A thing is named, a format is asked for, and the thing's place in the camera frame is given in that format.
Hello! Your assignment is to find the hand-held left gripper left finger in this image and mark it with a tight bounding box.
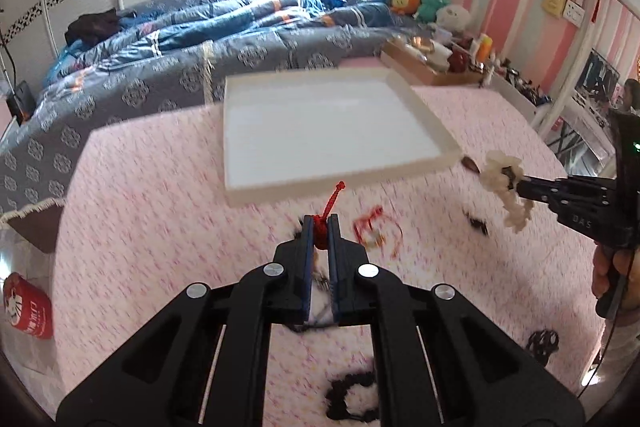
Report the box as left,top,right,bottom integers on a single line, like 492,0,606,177
56,215,315,427

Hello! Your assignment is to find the black charger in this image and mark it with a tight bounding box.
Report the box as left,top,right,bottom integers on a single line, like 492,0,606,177
6,80,37,120

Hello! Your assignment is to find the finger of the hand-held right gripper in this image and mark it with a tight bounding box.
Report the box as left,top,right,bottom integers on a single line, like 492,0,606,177
516,176,620,199
517,192,602,216

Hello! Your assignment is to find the black braided bracelet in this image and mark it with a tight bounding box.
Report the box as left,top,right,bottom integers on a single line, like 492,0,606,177
324,371,383,423

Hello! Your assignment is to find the white fluffy scrunchie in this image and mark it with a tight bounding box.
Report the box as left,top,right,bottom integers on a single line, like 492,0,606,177
479,151,536,234

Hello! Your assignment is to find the dark cloth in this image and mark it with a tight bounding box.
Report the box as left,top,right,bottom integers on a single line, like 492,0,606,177
65,8,123,48

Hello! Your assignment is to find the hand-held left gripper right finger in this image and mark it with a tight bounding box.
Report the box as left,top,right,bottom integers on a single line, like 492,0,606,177
327,215,586,427

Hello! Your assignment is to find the red string bracelet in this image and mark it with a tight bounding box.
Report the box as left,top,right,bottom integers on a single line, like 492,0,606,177
352,206,405,258

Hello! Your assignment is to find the grey patterned bedspread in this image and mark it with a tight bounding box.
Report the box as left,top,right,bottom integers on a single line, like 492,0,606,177
0,19,418,220

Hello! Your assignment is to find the white plush toy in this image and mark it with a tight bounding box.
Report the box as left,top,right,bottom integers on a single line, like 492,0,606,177
436,4,472,36

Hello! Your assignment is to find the person's right hand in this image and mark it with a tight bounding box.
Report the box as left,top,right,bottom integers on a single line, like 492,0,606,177
591,246,640,323

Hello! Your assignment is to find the white wall socket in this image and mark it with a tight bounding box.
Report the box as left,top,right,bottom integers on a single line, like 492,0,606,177
562,0,587,28

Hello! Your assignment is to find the green plush toy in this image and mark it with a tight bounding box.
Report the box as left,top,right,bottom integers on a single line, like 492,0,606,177
415,0,453,22

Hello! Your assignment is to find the cardboard box of cosmetics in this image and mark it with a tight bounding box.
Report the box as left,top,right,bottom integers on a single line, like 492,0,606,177
380,34,486,88

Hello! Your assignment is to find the red and white can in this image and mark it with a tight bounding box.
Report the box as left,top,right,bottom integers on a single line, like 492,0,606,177
2,272,55,341

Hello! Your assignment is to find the blue striped quilt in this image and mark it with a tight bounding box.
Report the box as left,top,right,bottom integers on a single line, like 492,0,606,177
42,0,401,80

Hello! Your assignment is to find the dark brown hair clip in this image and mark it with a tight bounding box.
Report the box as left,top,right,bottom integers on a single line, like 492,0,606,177
462,211,491,238

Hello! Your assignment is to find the red cord amber pendant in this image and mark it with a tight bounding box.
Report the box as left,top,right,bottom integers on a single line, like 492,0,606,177
311,180,348,253

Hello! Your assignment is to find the white shallow tray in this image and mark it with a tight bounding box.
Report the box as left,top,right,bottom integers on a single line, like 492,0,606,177
222,67,464,208

